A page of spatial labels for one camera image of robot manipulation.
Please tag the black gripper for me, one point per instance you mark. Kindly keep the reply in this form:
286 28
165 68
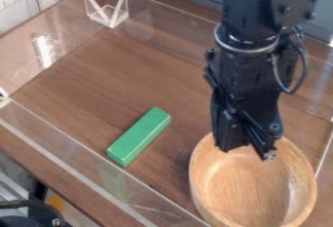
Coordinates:
247 84

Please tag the green rectangular block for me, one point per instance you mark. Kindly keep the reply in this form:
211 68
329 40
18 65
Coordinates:
139 135

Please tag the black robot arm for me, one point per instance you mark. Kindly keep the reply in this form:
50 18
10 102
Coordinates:
258 26

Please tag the brown wooden bowl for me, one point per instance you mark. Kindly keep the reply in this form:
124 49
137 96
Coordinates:
240 191

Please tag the black device lower left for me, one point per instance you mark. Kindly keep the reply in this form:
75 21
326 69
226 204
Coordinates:
34 219

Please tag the clear acrylic corner bracket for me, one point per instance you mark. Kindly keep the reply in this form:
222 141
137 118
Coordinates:
107 15

